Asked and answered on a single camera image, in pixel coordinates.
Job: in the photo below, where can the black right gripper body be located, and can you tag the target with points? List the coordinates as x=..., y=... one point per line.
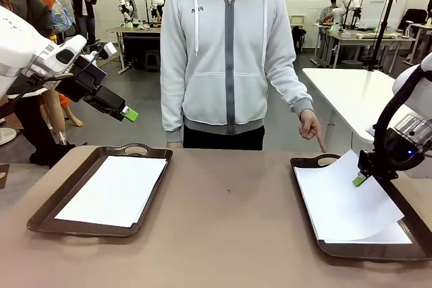
x=388, y=160

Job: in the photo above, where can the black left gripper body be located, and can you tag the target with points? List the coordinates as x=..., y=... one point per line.
x=87, y=82

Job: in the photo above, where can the single white A4 sheet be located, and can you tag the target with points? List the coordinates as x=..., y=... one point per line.
x=337, y=200

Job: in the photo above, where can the white A4 paper stack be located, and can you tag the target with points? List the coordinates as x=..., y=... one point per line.
x=114, y=190
x=398, y=235

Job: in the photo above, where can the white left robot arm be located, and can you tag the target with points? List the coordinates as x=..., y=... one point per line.
x=23, y=48

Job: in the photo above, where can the grey-sleeved left forearm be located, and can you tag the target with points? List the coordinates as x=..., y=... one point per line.
x=290, y=92

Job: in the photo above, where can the grey-sleeved right forearm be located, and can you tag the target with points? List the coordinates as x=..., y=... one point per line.
x=172, y=99

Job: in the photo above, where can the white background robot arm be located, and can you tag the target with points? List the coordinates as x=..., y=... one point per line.
x=347, y=1

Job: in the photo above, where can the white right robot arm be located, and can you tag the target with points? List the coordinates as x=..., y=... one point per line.
x=411, y=79

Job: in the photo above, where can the person's right hand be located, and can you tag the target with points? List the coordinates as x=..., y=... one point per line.
x=175, y=145

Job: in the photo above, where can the person's left hand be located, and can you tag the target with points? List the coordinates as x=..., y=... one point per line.
x=310, y=126

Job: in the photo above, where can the black stool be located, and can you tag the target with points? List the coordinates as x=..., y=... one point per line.
x=153, y=60

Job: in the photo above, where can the bystander in dark jacket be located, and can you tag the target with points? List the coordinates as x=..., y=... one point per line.
x=33, y=126

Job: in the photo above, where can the grey workbench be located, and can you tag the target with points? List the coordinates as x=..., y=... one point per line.
x=138, y=31

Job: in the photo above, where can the white table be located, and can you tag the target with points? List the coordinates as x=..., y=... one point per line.
x=351, y=92

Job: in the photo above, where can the man in black jacket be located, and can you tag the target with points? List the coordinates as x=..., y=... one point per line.
x=82, y=4

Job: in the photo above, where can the brown plastic serving tray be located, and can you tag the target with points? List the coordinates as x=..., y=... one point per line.
x=44, y=214
x=415, y=251

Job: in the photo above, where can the person in grey hoodie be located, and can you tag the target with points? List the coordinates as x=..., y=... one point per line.
x=226, y=48

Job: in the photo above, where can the long grey desk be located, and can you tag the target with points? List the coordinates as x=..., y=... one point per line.
x=364, y=36

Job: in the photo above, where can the black tripod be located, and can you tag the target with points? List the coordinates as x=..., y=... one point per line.
x=383, y=28

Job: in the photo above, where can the black office chair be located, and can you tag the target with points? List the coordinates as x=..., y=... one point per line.
x=413, y=18

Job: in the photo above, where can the seated person in black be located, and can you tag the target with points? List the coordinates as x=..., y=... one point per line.
x=430, y=9

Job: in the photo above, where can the seated person in plaid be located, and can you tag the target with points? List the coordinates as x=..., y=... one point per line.
x=327, y=11

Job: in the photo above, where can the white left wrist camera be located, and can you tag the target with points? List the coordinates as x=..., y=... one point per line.
x=108, y=50

